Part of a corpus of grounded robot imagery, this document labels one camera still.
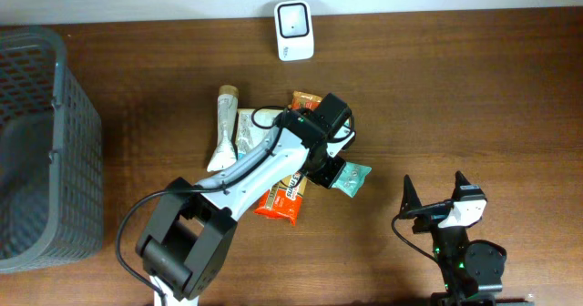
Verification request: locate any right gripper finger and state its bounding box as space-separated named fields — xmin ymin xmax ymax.
xmin=452 ymin=171 xmax=473 ymax=200
xmin=398 ymin=175 xmax=422 ymax=219

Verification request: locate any teal wet wipes pack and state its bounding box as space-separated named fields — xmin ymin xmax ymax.
xmin=332 ymin=162 xmax=372 ymax=198

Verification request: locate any white snack bag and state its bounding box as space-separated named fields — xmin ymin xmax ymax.
xmin=235 ymin=108 xmax=281 ymax=159

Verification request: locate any orange spaghetti package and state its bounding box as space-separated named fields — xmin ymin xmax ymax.
xmin=254 ymin=91 xmax=322 ymax=225

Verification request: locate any white tube with cork cap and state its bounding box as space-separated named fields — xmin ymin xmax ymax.
xmin=207 ymin=85 xmax=239 ymax=172

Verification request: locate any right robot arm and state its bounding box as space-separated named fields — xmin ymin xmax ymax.
xmin=391 ymin=171 xmax=530 ymax=306

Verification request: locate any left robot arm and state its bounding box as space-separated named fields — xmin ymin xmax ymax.
xmin=136 ymin=94 xmax=355 ymax=305

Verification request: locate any grey plastic mesh basket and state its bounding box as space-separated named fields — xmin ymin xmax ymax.
xmin=1 ymin=26 xmax=105 ymax=274

